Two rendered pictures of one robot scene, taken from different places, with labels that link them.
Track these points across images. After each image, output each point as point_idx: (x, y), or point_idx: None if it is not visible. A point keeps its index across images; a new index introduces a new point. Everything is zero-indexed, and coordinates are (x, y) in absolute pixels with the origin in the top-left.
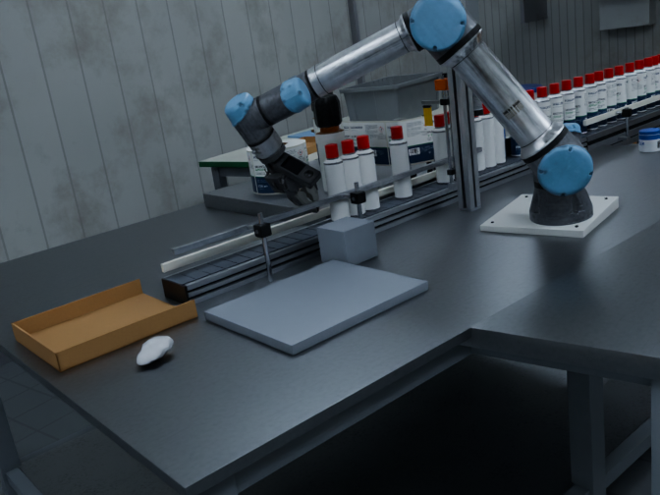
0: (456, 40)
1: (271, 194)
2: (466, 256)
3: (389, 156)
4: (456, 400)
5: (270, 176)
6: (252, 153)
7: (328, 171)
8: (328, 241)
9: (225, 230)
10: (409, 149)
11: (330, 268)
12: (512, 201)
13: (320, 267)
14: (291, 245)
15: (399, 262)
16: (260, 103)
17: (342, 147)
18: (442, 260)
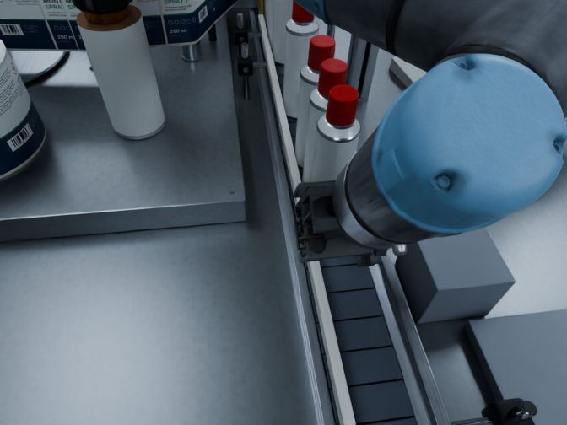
0: None
1: (0, 180)
2: (547, 201)
3: (166, 30)
4: None
5: (332, 250)
6: (399, 255)
7: (346, 152)
8: (461, 299)
9: (10, 329)
10: (198, 13)
11: (520, 352)
12: (407, 74)
13: (501, 359)
14: (391, 343)
15: (513, 257)
16: (560, 99)
17: (332, 85)
18: (543, 223)
